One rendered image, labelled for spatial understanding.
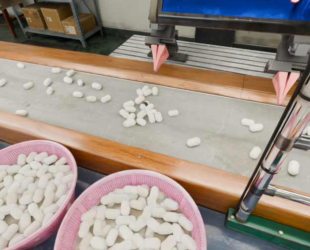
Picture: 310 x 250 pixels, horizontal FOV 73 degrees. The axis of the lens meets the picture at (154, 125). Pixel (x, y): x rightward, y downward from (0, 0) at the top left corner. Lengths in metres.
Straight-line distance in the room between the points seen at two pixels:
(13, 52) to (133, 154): 0.85
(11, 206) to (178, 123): 0.45
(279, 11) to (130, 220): 0.43
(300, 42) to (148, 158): 0.42
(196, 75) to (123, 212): 0.52
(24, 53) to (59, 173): 0.71
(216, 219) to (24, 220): 0.41
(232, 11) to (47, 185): 0.50
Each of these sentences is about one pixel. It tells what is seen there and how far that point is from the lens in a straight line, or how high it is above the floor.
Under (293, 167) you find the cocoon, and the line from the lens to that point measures 0.56.
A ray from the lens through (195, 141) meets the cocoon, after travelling 0.54.
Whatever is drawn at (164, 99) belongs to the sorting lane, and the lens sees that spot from 0.70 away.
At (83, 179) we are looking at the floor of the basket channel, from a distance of 0.62.
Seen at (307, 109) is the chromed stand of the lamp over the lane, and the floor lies 1.02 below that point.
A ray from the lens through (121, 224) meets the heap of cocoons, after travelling 0.47.
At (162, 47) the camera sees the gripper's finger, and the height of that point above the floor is 0.88.
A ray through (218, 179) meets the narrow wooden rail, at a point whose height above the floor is 0.76.
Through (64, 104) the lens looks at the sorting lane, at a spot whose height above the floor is 0.74.
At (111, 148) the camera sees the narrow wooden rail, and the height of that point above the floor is 0.76.
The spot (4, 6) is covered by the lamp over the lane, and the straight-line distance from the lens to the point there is 0.63.
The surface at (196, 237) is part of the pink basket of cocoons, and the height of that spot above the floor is 0.74.
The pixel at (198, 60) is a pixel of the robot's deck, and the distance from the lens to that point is 1.07.
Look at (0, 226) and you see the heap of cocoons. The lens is 0.56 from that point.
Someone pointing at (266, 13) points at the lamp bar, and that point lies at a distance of 0.36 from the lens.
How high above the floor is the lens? 1.17
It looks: 44 degrees down
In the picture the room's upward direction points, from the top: 4 degrees counter-clockwise
